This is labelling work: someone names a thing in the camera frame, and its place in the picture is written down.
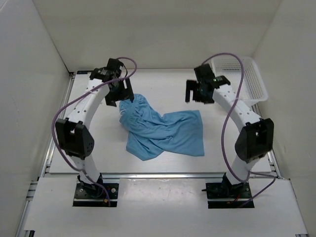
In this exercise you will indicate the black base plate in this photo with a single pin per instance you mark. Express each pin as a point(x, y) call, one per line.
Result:
point(85, 197)
point(239, 196)

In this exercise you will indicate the light blue shorts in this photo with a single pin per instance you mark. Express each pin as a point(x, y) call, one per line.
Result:
point(150, 133)

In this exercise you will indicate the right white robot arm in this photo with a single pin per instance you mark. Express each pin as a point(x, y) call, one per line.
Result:
point(255, 137)

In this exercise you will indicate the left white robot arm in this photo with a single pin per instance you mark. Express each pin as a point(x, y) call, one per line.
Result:
point(71, 134)

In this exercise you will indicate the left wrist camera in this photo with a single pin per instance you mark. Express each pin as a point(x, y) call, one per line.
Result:
point(114, 65)

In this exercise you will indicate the aluminium frame rail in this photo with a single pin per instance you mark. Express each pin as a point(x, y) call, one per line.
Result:
point(162, 197)

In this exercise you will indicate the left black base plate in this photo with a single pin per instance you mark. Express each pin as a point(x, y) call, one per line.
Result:
point(85, 197)

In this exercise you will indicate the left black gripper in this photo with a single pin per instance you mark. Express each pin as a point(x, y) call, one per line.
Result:
point(125, 94)

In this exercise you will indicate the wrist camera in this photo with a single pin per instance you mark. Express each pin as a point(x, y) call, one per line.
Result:
point(114, 65)
point(204, 73)

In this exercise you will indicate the white plastic basket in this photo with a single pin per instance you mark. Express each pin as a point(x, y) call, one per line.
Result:
point(253, 89)

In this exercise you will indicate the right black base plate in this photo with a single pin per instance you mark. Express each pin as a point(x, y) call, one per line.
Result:
point(239, 196)

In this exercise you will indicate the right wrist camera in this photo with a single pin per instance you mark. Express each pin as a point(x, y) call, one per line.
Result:
point(204, 73)

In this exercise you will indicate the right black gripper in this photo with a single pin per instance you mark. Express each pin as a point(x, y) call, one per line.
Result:
point(192, 85)

